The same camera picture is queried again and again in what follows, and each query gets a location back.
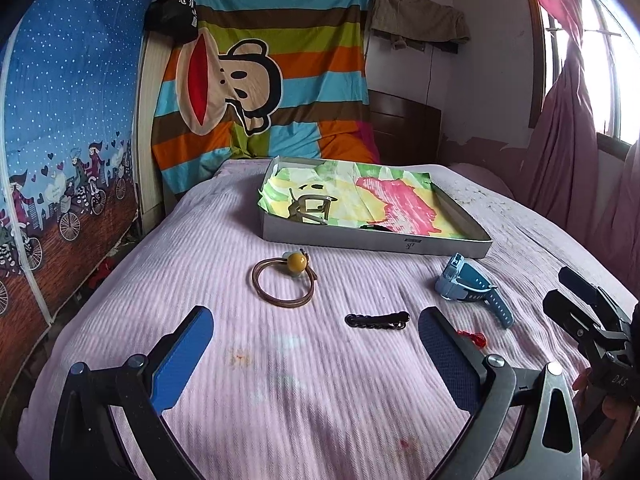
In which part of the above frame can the grey cardboard tray box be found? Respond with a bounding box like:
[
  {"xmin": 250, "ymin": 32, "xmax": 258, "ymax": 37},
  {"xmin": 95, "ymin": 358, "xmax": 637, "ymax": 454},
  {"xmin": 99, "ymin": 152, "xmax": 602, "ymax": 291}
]
[{"xmin": 257, "ymin": 156, "xmax": 494, "ymax": 260}]

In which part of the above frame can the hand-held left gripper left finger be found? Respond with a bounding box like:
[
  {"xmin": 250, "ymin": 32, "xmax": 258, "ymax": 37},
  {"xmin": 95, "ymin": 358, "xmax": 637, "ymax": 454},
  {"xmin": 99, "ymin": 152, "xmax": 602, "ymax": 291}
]
[{"xmin": 50, "ymin": 305, "xmax": 215, "ymax": 480}]

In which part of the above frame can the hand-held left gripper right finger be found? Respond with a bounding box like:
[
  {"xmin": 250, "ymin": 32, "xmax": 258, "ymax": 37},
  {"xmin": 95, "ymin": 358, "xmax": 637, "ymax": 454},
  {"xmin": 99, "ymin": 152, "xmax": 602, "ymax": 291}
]
[{"xmin": 418, "ymin": 307, "xmax": 584, "ymax": 480}]

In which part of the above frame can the striped monkey bedsheet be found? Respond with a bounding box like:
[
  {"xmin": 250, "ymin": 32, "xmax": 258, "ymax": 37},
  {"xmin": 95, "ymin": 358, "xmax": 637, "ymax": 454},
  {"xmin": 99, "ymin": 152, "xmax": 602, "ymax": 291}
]
[{"xmin": 151, "ymin": 0, "xmax": 382, "ymax": 197}]

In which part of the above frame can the pink pillow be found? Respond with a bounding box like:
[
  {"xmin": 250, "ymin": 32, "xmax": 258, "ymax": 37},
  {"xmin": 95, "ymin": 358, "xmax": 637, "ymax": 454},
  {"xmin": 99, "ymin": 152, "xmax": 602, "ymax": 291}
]
[{"xmin": 449, "ymin": 162, "xmax": 517, "ymax": 202}]

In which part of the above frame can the black hair clip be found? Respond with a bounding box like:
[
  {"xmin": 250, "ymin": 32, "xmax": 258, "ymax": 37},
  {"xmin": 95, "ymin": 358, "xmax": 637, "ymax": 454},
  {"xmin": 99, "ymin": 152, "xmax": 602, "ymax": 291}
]
[{"xmin": 343, "ymin": 311, "xmax": 411, "ymax": 331}]

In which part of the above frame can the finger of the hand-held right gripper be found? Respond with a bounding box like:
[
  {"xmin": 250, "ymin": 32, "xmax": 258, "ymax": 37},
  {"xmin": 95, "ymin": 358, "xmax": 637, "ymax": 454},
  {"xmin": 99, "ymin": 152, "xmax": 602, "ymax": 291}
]
[
  {"xmin": 542, "ymin": 288, "xmax": 637, "ymax": 362},
  {"xmin": 558, "ymin": 266, "xmax": 632, "ymax": 322}
]

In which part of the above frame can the blue smartwatch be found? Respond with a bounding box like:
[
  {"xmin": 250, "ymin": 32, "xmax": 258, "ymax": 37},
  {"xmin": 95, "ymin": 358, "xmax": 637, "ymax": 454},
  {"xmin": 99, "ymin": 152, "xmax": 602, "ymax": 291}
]
[{"xmin": 433, "ymin": 252, "xmax": 516, "ymax": 330}]

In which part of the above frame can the khaki hanging garment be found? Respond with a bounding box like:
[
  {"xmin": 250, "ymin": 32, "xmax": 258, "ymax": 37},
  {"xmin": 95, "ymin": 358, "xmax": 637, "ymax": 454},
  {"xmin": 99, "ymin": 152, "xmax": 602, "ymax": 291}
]
[{"xmin": 368, "ymin": 0, "xmax": 471, "ymax": 54}]

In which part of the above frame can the black tote bag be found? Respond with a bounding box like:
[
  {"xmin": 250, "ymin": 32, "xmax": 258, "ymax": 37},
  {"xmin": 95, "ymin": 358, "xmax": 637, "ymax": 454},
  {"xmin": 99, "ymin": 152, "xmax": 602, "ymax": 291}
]
[{"xmin": 143, "ymin": 0, "xmax": 200, "ymax": 44}]

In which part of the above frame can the blue bicycle-print wardrobe cover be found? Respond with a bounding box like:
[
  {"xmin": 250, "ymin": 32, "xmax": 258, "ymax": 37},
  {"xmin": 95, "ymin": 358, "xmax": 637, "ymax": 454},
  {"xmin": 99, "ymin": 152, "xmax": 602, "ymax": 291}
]
[{"xmin": 0, "ymin": 0, "xmax": 152, "ymax": 403}]

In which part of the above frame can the beige wooden panel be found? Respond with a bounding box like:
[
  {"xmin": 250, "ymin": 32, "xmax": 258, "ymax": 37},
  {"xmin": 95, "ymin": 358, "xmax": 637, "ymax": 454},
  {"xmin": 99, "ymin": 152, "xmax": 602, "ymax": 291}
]
[{"xmin": 136, "ymin": 35, "xmax": 174, "ymax": 222}]

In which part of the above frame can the brown yellow-bead hair tie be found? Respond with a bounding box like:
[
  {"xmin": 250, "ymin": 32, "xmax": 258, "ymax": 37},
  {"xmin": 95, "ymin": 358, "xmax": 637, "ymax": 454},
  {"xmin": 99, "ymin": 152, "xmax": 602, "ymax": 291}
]
[{"xmin": 252, "ymin": 248, "xmax": 319, "ymax": 307}]

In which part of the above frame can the window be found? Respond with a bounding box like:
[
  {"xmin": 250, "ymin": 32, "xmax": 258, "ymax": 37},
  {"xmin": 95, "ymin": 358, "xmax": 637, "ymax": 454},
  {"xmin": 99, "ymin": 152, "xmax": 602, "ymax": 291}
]
[{"xmin": 537, "ymin": 0, "xmax": 640, "ymax": 145}]

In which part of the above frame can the pink curtain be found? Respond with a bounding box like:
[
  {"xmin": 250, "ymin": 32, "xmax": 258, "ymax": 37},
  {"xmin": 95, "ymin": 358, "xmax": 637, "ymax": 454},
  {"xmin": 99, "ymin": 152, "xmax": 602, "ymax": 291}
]
[{"xmin": 520, "ymin": 35, "xmax": 640, "ymax": 277}]

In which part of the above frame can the person's right hand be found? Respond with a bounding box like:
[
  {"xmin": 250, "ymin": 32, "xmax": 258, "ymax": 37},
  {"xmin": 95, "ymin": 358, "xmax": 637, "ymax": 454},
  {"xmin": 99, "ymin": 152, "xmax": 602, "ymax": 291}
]
[{"xmin": 572, "ymin": 369, "xmax": 640, "ymax": 461}]

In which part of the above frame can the colourful cartoon cloth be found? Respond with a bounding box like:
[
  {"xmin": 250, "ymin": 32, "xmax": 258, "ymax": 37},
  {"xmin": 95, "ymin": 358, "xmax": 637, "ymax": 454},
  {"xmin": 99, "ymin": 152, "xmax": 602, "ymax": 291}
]
[{"xmin": 258, "ymin": 160, "xmax": 464, "ymax": 239}]

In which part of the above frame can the dark wooden headboard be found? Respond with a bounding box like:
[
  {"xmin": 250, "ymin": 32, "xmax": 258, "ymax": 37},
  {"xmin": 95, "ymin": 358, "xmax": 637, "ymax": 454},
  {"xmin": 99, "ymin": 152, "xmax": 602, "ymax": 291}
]
[{"xmin": 367, "ymin": 89, "xmax": 444, "ymax": 165}]

